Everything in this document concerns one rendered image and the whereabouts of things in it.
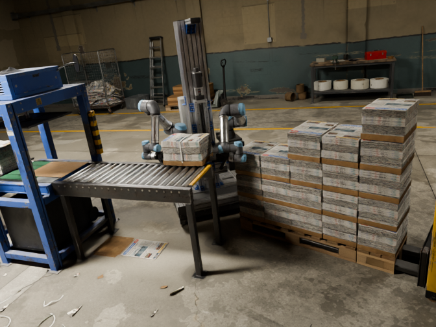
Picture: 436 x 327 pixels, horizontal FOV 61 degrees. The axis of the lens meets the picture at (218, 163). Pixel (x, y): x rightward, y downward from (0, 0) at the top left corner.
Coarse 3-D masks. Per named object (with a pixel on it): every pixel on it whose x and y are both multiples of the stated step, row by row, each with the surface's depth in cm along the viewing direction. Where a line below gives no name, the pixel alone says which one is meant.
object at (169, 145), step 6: (168, 138) 332; (174, 138) 331; (180, 138) 331; (162, 144) 325; (168, 144) 324; (174, 144) 322; (168, 150) 326; (174, 150) 324; (168, 156) 328; (174, 156) 327
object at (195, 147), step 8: (192, 136) 334; (200, 136) 329; (208, 136) 336; (184, 144) 318; (192, 144) 316; (200, 144) 317; (208, 144) 333; (184, 152) 321; (192, 152) 319; (200, 152) 316; (208, 152) 333; (192, 160) 322; (200, 160) 319
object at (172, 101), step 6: (180, 84) 1012; (210, 84) 966; (174, 90) 988; (180, 90) 981; (210, 90) 968; (174, 96) 961; (210, 96) 966; (168, 102) 960; (174, 102) 955; (168, 108) 967
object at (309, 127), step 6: (300, 126) 312; (306, 126) 310; (312, 126) 308; (318, 126) 307; (324, 126) 305; (330, 126) 303; (300, 132) 294; (306, 132) 293; (312, 132) 291; (318, 132) 290; (324, 132) 289
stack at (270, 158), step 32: (256, 160) 330; (288, 160) 309; (256, 192) 343; (288, 192) 319; (320, 192) 299; (256, 224) 356; (288, 224) 332; (320, 224) 310; (352, 224) 291; (352, 256) 301
